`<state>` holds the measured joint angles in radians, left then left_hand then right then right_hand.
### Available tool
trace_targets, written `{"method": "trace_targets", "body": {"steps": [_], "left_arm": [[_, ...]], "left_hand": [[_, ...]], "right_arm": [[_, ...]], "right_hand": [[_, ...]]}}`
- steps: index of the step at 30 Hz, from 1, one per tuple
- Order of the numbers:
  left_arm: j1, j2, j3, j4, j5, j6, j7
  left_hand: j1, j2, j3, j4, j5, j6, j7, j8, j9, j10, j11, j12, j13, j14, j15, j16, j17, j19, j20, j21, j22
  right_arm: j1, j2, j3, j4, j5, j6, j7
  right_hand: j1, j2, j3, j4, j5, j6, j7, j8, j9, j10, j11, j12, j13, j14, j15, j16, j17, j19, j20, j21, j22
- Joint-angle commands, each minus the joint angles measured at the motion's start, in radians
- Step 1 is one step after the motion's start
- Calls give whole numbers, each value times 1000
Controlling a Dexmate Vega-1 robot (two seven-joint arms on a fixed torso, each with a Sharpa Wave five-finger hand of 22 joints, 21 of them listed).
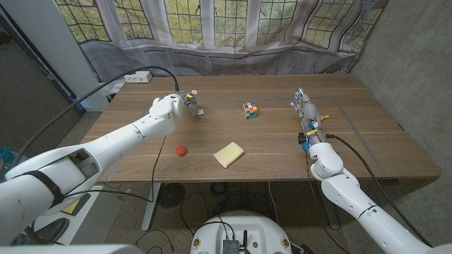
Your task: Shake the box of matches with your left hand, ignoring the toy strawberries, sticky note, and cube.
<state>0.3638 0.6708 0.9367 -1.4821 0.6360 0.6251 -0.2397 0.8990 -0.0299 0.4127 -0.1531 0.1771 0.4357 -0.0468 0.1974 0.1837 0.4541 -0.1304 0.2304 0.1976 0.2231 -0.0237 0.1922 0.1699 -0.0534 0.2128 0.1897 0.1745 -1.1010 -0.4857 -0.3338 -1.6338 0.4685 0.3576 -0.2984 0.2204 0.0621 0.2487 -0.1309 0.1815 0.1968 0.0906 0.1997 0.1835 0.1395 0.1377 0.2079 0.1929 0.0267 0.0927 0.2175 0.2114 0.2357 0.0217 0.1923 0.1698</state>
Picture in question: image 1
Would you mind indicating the round black fan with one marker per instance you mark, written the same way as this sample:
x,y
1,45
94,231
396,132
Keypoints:
x,y
172,195

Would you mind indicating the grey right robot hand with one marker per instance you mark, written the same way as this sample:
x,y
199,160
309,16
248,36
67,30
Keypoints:
x,y
310,113

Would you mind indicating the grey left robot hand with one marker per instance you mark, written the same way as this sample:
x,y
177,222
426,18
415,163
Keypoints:
x,y
189,100

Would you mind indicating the small white card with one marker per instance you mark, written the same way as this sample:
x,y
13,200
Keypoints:
x,y
200,113

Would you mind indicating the white upright panel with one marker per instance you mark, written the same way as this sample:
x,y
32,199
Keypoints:
x,y
56,46

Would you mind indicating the red toy strawberry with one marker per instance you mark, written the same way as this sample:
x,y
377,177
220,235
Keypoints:
x,y
181,150

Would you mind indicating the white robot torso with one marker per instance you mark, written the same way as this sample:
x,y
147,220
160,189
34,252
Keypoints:
x,y
243,225

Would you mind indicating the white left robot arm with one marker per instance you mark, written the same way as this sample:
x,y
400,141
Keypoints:
x,y
116,141

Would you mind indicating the black and yellow device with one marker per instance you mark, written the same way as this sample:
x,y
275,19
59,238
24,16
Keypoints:
x,y
72,208

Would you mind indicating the blue upholstered seat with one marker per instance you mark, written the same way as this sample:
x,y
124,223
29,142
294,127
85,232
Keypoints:
x,y
7,157

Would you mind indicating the grey electronics box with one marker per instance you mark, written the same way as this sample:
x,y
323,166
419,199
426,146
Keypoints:
x,y
230,247

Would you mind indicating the white table leg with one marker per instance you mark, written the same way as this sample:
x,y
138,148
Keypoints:
x,y
151,206

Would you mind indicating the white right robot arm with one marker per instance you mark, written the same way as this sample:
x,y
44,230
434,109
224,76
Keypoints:
x,y
349,197

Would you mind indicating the grey table leg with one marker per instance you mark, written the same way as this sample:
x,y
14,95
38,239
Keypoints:
x,y
330,218

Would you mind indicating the white power box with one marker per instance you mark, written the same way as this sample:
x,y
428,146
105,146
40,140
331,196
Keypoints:
x,y
139,76

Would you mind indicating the multicoloured puzzle cube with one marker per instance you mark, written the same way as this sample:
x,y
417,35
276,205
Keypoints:
x,y
250,110

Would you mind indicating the yellow sponge block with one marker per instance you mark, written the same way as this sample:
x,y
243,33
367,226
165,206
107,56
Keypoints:
x,y
229,154

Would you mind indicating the printed window backdrop cloth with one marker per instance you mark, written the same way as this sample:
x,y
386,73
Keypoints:
x,y
226,53

